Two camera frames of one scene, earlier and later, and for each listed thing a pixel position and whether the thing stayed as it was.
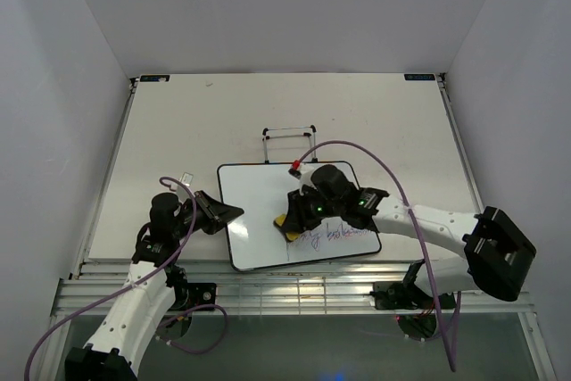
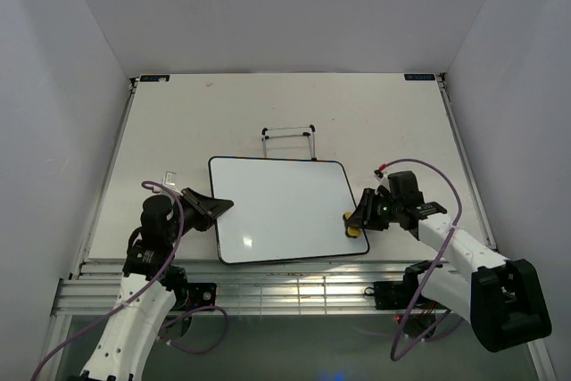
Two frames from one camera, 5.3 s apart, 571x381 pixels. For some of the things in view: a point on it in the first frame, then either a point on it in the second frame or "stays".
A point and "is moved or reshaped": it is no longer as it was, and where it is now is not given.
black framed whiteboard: x=261 y=191 is moved or reshaped
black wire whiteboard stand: x=312 y=128 stays
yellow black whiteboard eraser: x=278 y=222 to x=351 y=231
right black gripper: x=298 y=219 to x=363 y=216
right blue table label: x=419 y=77 stays
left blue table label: x=154 y=78 stays
